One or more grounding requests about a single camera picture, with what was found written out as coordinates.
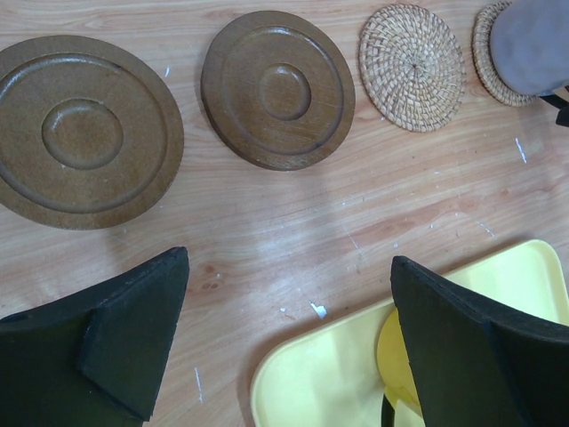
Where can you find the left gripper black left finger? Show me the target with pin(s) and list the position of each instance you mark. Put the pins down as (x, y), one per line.
(96, 357)

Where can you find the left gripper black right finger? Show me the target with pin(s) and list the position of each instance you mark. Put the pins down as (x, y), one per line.
(475, 361)

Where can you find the yellow transparent cup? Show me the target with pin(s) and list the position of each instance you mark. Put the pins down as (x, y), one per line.
(394, 369)

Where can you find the brown wooden coaster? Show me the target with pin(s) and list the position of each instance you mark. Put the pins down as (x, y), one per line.
(91, 136)
(277, 90)

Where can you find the large woven rattan coaster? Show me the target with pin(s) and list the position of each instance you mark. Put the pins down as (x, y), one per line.
(412, 67)

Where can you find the small woven rattan coaster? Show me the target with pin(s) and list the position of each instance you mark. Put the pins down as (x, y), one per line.
(486, 71)

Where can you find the purple translucent mug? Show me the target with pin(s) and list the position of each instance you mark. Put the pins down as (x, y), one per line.
(529, 49)

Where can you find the yellow plastic tray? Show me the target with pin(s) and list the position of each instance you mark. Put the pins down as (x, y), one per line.
(329, 376)

